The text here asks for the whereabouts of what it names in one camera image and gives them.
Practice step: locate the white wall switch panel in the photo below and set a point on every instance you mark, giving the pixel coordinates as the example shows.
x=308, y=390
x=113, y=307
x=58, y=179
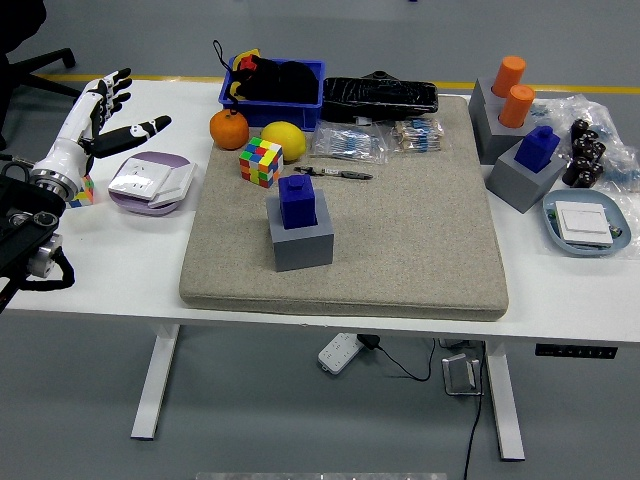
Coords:
x=582, y=222

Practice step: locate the white power strip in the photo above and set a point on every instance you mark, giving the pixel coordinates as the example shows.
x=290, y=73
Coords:
x=337, y=352

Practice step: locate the orange round seal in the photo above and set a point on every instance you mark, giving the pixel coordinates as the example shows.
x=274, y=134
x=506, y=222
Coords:
x=517, y=106
x=509, y=75

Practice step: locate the white table leg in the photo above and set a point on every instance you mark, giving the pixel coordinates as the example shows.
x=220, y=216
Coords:
x=157, y=380
x=502, y=400

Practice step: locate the silver metal bracket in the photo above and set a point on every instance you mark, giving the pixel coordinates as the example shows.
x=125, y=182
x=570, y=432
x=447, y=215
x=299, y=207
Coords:
x=457, y=375

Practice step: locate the clear bag blue resistors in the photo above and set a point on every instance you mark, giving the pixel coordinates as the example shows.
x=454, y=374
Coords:
x=345, y=142

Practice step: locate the yellow red toy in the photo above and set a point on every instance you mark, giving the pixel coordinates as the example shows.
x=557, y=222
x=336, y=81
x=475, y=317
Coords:
x=249, y=53

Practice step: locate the yellow lemon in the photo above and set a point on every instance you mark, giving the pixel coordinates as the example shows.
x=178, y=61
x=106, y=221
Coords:
x=285, y=140

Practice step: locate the black round knob piece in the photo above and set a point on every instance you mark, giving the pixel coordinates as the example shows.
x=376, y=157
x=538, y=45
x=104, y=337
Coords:
x=380, y=75

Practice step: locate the black pen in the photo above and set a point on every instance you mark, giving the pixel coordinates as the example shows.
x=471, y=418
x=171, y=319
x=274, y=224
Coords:
x=350, y=174

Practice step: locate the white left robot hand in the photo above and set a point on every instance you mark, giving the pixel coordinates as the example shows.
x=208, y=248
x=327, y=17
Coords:
x=70, y=140

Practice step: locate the black cylinder capacitor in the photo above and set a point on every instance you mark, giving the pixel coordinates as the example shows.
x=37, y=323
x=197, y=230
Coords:
x=591, y=176
x=596, y=151
x=575, y=170
x=580, y=127
x=585, y=142

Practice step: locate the black fabric pouch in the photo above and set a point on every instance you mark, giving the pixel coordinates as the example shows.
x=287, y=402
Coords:
x=295, y=82

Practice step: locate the blue plastic bin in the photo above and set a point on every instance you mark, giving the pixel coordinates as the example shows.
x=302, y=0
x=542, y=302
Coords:
x=280, y=115

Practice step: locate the clear plastic bag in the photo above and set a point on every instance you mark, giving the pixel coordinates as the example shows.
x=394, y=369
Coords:
x=631, y=215
x=620, y=150

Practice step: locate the black table control panel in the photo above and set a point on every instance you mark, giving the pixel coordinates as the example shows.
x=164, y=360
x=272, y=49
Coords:
x=575, y=351

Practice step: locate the colourful puzzle cube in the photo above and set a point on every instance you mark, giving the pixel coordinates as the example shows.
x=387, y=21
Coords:
x=260, y=162
x=85, y=196

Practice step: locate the orange fruit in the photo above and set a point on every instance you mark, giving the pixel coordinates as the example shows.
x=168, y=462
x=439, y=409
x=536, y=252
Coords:
x=229, y=131

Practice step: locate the blue square seal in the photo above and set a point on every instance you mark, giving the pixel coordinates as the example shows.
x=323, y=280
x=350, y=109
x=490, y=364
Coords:
x=535, y=150
x=299, y=202

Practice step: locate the white blank panel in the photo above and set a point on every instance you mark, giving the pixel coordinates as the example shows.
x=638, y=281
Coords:
x=177, y=180

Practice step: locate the black office chair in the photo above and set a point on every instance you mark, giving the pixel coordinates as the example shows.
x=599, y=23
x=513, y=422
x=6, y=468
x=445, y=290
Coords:
x=50, y=59

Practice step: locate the clear bag tan resistors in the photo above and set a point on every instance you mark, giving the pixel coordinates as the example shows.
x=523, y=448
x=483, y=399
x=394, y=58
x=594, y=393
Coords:
x=417, y=136

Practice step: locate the white wall socket panel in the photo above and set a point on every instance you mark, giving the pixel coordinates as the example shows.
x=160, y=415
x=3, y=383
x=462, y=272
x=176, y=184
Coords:
x=135, y=177

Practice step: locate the grey square seal holder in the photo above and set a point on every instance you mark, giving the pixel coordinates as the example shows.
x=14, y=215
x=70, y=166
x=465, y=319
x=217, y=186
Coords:
x=300, y=250
x=482, y=90
x=520, y=190
x=500, y=145

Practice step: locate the grey-brown fabric mat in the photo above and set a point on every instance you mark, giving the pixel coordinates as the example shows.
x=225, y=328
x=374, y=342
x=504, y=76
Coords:
x=400, y=240

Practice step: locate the light-blue plastic tray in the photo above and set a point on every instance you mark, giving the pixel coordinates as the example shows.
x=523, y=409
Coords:
x=575, y=196

